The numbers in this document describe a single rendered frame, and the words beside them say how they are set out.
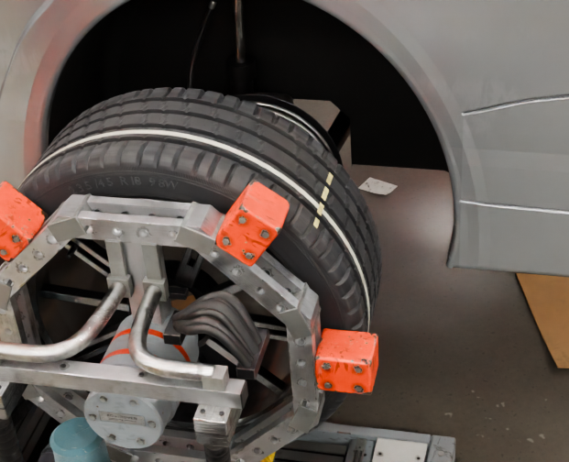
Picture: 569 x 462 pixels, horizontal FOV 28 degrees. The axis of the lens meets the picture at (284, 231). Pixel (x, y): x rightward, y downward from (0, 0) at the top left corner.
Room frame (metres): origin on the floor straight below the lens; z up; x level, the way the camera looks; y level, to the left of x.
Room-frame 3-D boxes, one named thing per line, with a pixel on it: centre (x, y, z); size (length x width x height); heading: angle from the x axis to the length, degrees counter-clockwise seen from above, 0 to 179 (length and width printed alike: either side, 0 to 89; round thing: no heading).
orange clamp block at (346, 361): (1.35, -0.08, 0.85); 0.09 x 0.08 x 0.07; 74
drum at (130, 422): (1.37, 0.24, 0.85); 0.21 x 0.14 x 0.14; 164
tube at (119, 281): (1.34, 0.35, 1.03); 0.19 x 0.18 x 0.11; 164
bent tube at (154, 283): (1.29, 0.16, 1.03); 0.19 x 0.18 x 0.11; 164
